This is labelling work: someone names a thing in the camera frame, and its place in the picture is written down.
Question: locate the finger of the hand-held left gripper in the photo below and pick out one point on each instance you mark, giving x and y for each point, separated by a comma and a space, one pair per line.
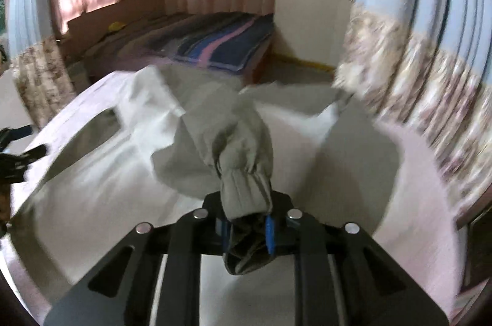
19, 158
15, 132

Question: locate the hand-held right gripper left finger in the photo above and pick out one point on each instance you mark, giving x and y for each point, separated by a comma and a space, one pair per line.
220, 230

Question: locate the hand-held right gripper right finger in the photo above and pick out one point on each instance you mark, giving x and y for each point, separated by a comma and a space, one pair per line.
270, 233

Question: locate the grey and white jacket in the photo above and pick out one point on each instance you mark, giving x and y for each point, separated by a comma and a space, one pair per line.
230, 141

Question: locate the blue and floral curtain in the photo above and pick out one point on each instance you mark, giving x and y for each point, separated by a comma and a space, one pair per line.
34, 72
415, 72

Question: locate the bed with brown headboard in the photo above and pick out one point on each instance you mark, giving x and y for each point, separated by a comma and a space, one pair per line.
127, 41

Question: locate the small yellow item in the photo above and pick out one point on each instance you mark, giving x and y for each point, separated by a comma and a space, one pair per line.
116, 26

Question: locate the pink floral bed sheet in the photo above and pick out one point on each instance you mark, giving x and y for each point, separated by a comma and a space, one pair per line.
422, 195

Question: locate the striped blue pink blanket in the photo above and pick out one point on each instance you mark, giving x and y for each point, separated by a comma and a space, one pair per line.
226, 41

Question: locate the dark wooden furniture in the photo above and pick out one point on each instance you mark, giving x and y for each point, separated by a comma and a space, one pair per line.
478, 253

